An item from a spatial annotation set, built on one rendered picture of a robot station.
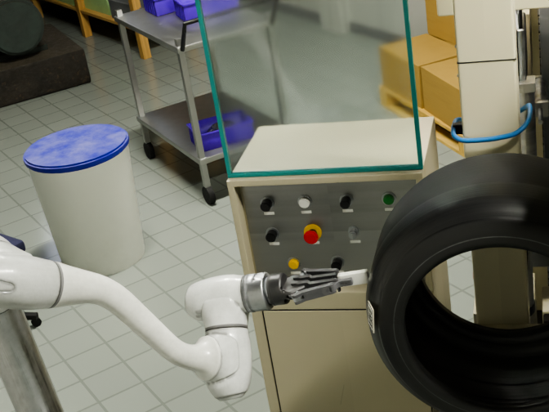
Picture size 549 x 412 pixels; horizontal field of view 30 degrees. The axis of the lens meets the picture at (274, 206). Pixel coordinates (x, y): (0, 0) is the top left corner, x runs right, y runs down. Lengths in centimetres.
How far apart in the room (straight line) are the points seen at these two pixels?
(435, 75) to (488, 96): 360
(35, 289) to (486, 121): 108
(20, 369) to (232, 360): 47
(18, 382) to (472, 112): 120
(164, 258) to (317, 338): 230
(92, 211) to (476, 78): 300
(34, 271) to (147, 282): 302
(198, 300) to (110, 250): 278
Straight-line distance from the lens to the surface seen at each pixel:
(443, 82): 592
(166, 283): 505
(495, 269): 261
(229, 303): 239
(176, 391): 428
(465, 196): 215
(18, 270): 209
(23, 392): 239
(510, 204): 212
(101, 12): 923
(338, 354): 310
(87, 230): 511
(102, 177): 501
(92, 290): 219
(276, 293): 237
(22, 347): 233
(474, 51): 237
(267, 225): 297
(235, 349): 237
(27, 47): 812
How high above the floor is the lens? 244
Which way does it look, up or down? 26 degrees down
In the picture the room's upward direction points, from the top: 10 degrees counter-clockwise
